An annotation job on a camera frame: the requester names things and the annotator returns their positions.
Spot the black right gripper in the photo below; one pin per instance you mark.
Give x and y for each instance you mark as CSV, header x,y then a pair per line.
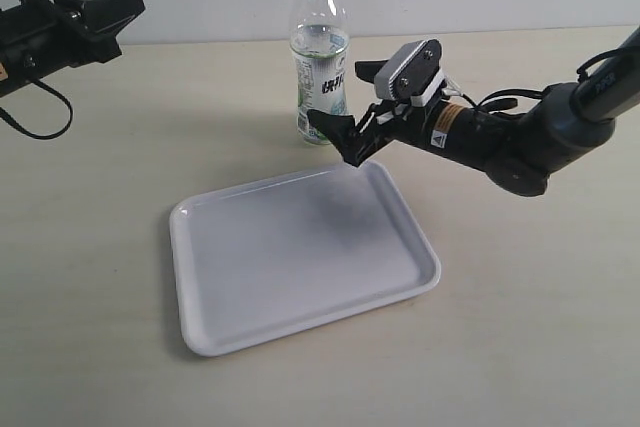
x,y
449,126

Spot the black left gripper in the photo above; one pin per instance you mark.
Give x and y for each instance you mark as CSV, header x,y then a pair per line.
x,y
40,37

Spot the clear plastic drink bottle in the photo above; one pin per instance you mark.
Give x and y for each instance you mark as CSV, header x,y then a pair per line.
x,y
319,43

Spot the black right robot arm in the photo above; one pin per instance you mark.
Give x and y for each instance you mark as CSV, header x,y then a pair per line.
x,y
517,137

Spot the white rectangular plastic tray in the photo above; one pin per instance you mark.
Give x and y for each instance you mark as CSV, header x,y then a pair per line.
x,y
267,259

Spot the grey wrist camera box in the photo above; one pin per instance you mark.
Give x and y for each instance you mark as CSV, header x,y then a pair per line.
x,y
412,75

